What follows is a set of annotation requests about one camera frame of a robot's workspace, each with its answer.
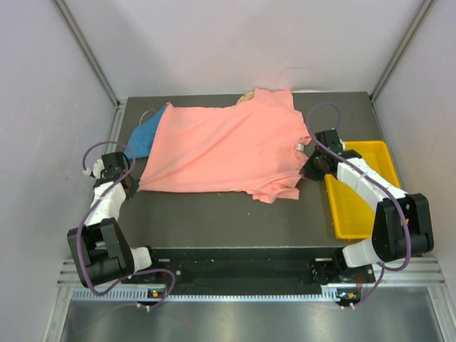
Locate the blue cloth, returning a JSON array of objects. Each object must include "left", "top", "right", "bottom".
[{"left": 125, "top": 105, "right": 167, "bottom": 160}]

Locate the floral patterned cloth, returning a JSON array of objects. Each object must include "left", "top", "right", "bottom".
[{"left": 237, "top": 90, "right": 255, "bottom": 104}]

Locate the slotted cable duct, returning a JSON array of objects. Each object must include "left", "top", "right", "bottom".
[{"left": 71, "top": 288, "right": 359, "bottom": 304}]

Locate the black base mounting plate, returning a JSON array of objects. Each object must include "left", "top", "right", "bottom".
[{"left": 120, "top": 245, "right": 377, "bottom": 296}]

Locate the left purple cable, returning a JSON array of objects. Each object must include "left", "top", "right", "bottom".
[{"left": 69, "top": 140, "right": 176, "bottom": 332}]

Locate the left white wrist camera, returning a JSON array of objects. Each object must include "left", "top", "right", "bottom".
[{"left": 83, "top": 159, "right": 105, "bottom": 179}]

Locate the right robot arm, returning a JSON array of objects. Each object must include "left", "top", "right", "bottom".
[{"left": 300, "top": 129, "right": 435, "bottom": 282}]

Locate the pink t shirt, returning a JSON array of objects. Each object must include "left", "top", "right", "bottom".
[{"left": 139, "top": 88, "right": 311, "bottom": 204}]

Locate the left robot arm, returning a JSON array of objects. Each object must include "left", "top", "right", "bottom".
[{"left": 67, "top": 152, "right": 162, "bottom": 288}]

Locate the yellow plastic tray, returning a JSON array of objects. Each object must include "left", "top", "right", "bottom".
[{"left": 325, "top": 140, "right": 400, "bottom": 240}]

